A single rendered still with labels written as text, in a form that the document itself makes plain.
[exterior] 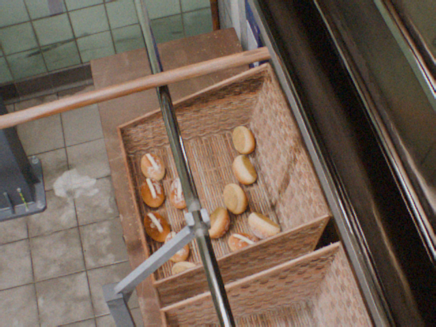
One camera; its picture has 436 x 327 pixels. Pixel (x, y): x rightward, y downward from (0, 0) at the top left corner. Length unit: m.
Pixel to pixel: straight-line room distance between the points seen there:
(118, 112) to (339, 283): 1.01
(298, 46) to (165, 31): 1.89
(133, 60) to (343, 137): 1.43
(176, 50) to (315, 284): 1.05
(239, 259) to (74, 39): 1.60
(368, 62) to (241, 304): 0.88
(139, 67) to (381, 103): 1.47
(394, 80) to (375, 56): 0.08
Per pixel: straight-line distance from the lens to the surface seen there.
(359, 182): 1.39
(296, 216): 2.21
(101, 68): 2.77
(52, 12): 1.74
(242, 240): 2.21
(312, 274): 2.06
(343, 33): 1.53
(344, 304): 1.98
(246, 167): 2.35
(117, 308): 1.86
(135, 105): 2.63
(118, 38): 3.42
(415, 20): 1.17
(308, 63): 1.57
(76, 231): 3.09
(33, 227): 3.15
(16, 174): 3.04
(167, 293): 2.13
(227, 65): 1.85
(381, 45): 1.41
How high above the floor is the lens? 2.54
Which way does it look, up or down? 53 degrees down
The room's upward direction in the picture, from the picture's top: 7 degrees counter-clockwise
